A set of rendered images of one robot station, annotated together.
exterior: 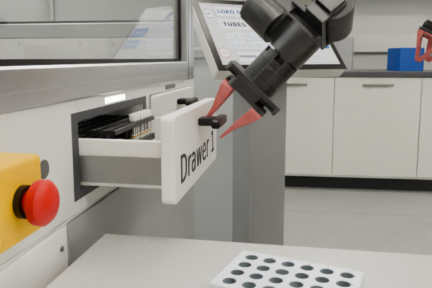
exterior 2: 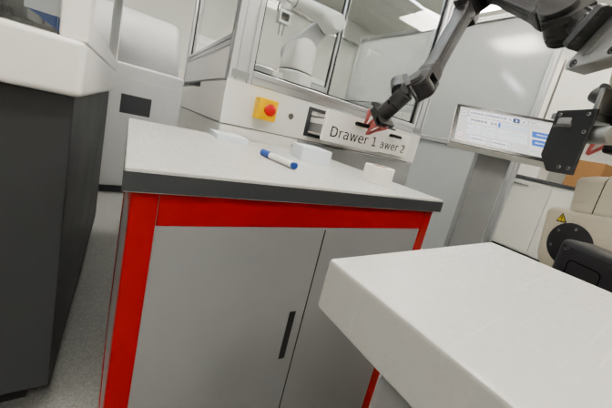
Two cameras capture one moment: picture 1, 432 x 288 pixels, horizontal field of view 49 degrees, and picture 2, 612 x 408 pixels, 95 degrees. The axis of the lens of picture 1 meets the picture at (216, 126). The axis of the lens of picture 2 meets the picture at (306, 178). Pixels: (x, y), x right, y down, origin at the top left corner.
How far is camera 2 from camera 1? 0.69 m
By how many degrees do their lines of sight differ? 46
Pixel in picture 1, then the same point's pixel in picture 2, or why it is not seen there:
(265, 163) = (474, 209)
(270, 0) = (399, 78)
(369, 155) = not seen: outside the picture
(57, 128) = (300, 107)
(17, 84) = (286, 86)
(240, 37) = (477, 128)
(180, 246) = not seen: hidden behind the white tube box
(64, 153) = (301, 117)
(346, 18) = (419, 86)
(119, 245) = not seen: hidden behind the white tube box
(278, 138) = (489, 198)
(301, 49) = (397, 97)
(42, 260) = (281, 142)
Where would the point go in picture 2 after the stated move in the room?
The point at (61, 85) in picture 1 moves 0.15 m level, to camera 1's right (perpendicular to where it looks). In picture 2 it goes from (308, 96) to (336, 99)
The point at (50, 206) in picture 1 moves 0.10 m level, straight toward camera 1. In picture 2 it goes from (270, 110) to (250, 105)
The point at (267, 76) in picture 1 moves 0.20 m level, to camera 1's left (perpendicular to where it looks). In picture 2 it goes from (382, 108) to (340, 103)
